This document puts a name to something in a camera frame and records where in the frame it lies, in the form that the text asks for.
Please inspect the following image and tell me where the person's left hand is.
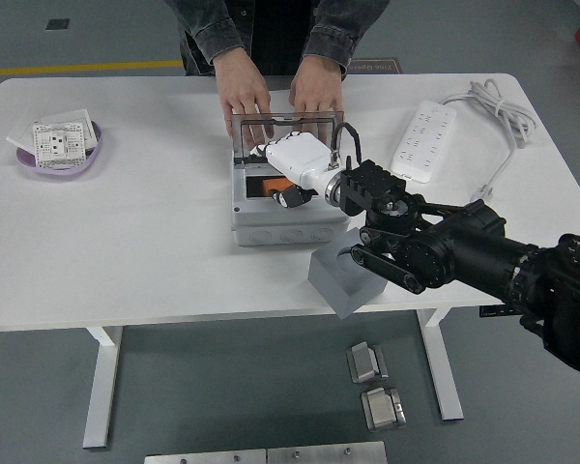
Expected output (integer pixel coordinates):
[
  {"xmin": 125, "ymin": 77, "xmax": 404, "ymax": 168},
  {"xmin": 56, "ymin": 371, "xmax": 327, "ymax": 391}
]
[{"xmin": 288, "ymin": 55, "xmax": 345, "ymax": 139}]

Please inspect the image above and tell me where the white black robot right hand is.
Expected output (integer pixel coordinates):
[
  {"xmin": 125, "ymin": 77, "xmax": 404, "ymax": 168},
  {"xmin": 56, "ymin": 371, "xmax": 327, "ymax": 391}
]
[{"xmin": 244, "ymin": 132, "xmax": 342, "ymax": 210}]

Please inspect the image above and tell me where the person's right hand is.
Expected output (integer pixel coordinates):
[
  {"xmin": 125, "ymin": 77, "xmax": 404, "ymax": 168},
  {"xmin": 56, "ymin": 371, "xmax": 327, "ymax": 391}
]
[{"xmin": 215, "ymin": 50, "xmax": 272, "ymax": 146}]

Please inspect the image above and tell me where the grey box with clear lid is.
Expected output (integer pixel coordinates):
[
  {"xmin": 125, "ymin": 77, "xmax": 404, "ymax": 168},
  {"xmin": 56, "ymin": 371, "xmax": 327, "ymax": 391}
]
[{"xmin": 230, "ymin": 110, "xmax": 352, "ymax": 248}]

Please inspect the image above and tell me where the grey cube with round hole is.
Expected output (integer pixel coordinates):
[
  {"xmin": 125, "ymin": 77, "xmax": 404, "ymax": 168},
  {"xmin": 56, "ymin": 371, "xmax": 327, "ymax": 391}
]
[{"xmin": 307, "ymin": 226, "xmax": 387, "ymax": 320}]

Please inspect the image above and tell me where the dark floor sign with text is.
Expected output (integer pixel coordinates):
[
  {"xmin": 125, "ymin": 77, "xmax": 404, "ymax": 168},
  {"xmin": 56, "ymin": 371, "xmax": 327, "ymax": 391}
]
[{"xmin": 347, "ymin": 57, "xmax": 403, "ymax": 75}]

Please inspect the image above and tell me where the person's torso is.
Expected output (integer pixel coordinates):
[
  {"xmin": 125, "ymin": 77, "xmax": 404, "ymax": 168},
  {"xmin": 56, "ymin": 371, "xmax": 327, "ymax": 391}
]
[{"xmin": 178, "ymin": 0, "xmax": 363, "ymax": 77}]

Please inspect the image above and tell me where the white power strip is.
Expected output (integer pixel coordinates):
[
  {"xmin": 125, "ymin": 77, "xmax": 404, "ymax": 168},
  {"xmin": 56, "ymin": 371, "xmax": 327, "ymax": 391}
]
[{"xmin": 390, "ymin": 100, "xmax": 458, "ymax": 185}]

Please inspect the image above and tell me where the white printed socket module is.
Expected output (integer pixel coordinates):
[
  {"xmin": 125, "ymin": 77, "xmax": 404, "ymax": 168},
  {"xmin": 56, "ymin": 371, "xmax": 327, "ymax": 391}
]
[{"xmin": 31, "ymin": 120, "xmax": 89, "ymax": 170}]

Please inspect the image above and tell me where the purple bowl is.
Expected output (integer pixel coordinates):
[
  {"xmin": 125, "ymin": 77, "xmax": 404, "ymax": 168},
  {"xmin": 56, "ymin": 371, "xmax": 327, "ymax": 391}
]
[{"xmin": 14, "ymin": 120, "xmax": 105, "ymax": 176}]

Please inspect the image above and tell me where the small metal block assembly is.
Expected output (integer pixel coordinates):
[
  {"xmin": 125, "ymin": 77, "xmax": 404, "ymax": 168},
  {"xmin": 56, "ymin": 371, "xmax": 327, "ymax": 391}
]
[
  {"xmin": 361, "ymin": 386, "xmax": 408, "ymax": 432},
  {"xmin": 346, "ymin": 341, "xmax": 391, "ymax": 386}
]

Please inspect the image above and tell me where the white thin plate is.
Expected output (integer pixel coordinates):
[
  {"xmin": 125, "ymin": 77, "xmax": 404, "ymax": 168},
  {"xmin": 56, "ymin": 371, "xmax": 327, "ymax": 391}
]
[{"xmin": 6, "ymin": 126, "xmax": 36, "ymax": 157}]

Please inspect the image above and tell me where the white table leg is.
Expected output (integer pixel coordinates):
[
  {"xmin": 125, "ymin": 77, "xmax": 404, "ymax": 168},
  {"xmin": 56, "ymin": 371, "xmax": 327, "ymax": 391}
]
[
  {"xmin": 81, "ymin": 326, "xmax": 125, "ymax": 450},
  {"xmin": 417, "ymin": 306, "xmax": 465, "ymax": 421}
]

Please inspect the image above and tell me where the white square switch plate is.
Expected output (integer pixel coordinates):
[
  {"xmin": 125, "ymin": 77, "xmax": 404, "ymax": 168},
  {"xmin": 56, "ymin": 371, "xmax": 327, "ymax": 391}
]
[{"xmin": 33, "ymin": 108, "xmax": 101, "ymax": 151}]

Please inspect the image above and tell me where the white power cord with plug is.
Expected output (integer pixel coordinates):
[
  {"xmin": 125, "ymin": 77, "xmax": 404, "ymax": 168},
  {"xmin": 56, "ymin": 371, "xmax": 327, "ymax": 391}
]
[{"xmin": 437, "ymin": 78, "xmax": 538, "ymax": 202}]

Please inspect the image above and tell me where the grey metal base plate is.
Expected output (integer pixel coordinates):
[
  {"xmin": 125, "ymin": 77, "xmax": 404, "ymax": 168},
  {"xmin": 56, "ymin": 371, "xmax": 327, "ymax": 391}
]
[
  {"xmin": 143, "ymin": 449, "xmax": 268, "ymax": 464},
  {"xmin": 266, "ymin": 440, "xmax": 388, "ymax": 464}
]

